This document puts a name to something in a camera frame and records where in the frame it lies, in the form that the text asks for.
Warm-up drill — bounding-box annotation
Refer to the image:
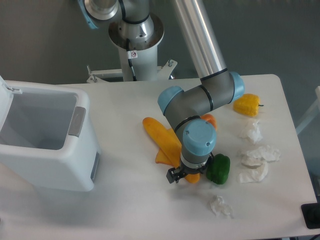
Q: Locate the black device at edge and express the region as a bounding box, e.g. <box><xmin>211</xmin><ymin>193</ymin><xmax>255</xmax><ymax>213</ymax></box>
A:
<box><xmin>301</xmin><ymin>203</ymin><xmax>320</xmax><ymax>229</ymax></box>

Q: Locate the small crumpled white tissue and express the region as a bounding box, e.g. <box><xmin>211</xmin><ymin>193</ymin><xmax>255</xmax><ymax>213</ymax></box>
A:
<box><xmin>209</xmin><ymin>195</ymin><xmax>234</xmax><ymax>219</ymax></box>

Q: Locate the long orange baguette bread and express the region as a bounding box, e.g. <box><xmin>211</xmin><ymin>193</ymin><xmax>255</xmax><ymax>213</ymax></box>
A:
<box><xmin>142</xmin><ymin>116</ymin><xmax>201</xmax><ymax>185</ymax></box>

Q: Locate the flat yellow bread slice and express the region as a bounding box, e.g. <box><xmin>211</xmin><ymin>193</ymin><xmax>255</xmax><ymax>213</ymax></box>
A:
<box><xmin>155</xmin><ymin>128</ymin><xmax>182</xmax><ymax>168</ymax></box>

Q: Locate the crumpled white tissue middle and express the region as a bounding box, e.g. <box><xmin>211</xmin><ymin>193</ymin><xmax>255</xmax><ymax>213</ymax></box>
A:
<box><xmin>238</xmin><ymin>145</ymin><xmax>281</xmax><ymax>168</ymax></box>

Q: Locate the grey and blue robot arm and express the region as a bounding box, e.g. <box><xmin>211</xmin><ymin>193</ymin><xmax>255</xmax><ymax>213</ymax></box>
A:
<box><xmin>79</xmin><ymin>0</ymin><xmax>245</xmax><ymax>183</ymax></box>

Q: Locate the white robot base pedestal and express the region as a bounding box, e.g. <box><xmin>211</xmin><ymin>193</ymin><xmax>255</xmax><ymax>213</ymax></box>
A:
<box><xmin>108</xmin><ymin>13</ymin><xmax>164</xmax><ymax>82</ymax></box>

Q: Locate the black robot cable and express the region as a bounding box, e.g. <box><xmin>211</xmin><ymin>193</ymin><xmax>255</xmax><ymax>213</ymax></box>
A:
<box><xmin>125</xmin><ymin>38</ymin><xmax>138</xmax><ymax>82</ymax></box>

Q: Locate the white metal base frame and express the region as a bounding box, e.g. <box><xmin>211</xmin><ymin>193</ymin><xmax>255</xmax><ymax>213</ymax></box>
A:
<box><xmin>86</xmin><ymin>61</ymin><xmax>178</xmax><ymax>84</ymax></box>

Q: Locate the crumpled white tissue upper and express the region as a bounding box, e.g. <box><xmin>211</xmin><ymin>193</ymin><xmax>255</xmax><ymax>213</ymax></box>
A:
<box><xmin>239</xmin><ymin>119</ymin><xmax>263</xmax><ymax>145</ymax></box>

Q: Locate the green bell pepper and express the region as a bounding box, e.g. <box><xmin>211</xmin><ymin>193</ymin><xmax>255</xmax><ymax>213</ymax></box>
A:
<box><xmin>206</xmin><ymin>153</ymin><xmax>231</xmax><ymax>185</ymax></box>

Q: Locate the crumpled white tissue lower right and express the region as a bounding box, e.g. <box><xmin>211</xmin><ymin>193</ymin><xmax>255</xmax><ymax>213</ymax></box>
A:
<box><xmin>238</xmin><ymin>162</ymin><xmax>269</xmax><ymax>184</ymax></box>

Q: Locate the orange knotted bread roll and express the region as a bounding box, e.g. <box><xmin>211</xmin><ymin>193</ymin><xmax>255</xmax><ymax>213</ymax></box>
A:
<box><xmin>200</xmin><ymin>113</ymin><xmax>218</xmax><ymax>131</ymax></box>

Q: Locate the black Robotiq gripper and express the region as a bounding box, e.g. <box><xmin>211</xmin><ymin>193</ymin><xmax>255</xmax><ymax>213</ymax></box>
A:
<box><xmin>166</xmin><ymin>152</ymin><xmax>215</xmax><ymax>184</ymax></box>

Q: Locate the white open trash bin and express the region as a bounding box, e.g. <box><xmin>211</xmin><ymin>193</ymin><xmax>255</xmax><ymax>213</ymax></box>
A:
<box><xmin>0</xmin><ymin>80</ymin><xmax>101</xmax><ymax>192</ymax></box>

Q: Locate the yellow bell pepper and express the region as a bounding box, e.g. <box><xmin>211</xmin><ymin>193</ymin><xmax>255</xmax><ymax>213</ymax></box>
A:
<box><xmin>233</xmin><ymin>93</ymin><xmax>264</xmax><ymax>117</ymax></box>

